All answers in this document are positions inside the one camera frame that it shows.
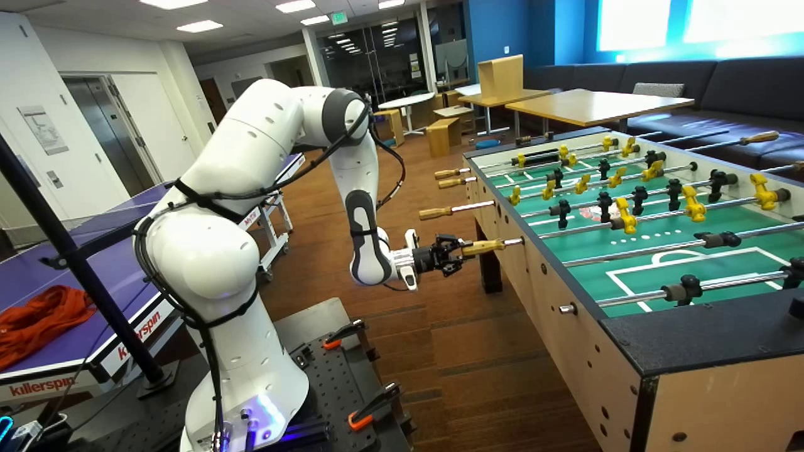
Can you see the black three-player foosball rod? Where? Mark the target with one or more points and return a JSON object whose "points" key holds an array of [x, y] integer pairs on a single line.
{"points": [[604, 170]]}

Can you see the black two-player foosball rod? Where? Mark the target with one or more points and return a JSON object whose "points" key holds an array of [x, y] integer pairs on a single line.
{"points": [[718, 239]]}

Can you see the yellow goalie foosball rod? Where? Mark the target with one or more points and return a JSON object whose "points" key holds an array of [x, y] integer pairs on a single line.
{"points": [[451, 175]]}

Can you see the tall cardboard box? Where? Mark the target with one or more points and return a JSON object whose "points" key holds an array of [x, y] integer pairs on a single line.
{"points": [[501, 77]]}

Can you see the white wall sign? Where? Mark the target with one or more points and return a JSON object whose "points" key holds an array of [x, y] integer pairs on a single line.
{"points": [[41, 129]]}

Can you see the grey chair back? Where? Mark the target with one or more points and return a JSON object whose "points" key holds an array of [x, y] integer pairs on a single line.
{"points": [[657, 88]]}

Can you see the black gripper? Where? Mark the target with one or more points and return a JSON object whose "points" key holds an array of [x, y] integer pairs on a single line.
{"points": [[429, 257]]}

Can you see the round white table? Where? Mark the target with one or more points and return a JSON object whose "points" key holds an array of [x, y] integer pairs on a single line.
{"points": [[404, 101]]}

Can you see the light wooden table with box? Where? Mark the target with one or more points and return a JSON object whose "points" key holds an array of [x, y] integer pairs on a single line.
{"points": [[467, 99]]}

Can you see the grey elevator door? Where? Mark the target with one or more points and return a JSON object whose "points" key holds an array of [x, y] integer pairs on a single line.
{"points": [[108, 133]]}

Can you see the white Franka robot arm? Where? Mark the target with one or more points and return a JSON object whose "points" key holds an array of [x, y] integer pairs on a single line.
{"points": [[208, 260]]}

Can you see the brown wooden door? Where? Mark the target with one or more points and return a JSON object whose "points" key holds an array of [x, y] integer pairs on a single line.
{"points": [[211, 99]]}

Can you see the large orange black clamp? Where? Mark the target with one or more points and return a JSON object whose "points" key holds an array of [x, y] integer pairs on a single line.
{"points": [[363, 417]]}

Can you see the wooden foosball table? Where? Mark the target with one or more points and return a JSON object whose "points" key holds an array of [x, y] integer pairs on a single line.
{"points": [[586, 368]]}

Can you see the dark blue sofa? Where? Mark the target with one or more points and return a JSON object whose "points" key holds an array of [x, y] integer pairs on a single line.
{"points": [[743, 88]]}

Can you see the orange cloth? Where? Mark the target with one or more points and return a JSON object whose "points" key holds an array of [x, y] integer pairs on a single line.
{"points": [[41, 323]]}

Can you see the yellow three-player foosball rod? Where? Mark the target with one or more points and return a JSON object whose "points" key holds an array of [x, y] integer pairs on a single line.
{"points": [[492, 246]]}

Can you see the black five-player foosball rod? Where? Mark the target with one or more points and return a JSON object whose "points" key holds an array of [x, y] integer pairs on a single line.
{"points": [[639, 198]]}

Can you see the wide bright window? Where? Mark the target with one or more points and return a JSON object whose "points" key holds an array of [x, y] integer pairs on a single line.
{"points": [[743, 21]]}

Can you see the small cardboard box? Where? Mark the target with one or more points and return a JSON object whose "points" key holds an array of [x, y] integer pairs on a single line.
{"points": [[443, 133]]}

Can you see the rectangular ceiling light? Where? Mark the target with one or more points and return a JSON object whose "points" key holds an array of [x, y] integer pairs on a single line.
{"points": [[172, 3], [198, 25], [393, 3], [315, 21], [294, 5]]}

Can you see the large light wooden table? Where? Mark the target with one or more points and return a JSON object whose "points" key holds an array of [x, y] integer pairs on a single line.
{"points": [[586, 106]]}

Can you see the small orange black clamp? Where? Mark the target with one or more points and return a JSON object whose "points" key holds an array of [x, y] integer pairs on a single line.
{"points": [[335, 343]]}

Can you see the black camera stand pole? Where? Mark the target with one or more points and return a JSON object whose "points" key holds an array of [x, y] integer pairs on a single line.
{"points": [[84, 266]]}

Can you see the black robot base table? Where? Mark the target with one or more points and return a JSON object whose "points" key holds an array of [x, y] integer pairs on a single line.
{"points": [[335, 392]]}

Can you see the blue ping pong table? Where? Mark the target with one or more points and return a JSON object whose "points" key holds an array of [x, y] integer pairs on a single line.
{"points": [[50, 285]]}

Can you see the green exit sign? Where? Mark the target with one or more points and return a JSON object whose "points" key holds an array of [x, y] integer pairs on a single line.
{"points": [[338, 18]]}

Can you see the black goalie foosball rod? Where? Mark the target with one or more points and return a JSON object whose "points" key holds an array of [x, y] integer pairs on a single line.
{"points": [[682, 290]]}

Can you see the yellow two-player foosball rod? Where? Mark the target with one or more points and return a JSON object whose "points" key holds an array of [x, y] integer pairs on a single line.
{"points": [[453, 181]]}

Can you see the narrow bright window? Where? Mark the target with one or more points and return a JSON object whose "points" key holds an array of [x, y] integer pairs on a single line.
{"points": [[631, 25]]}

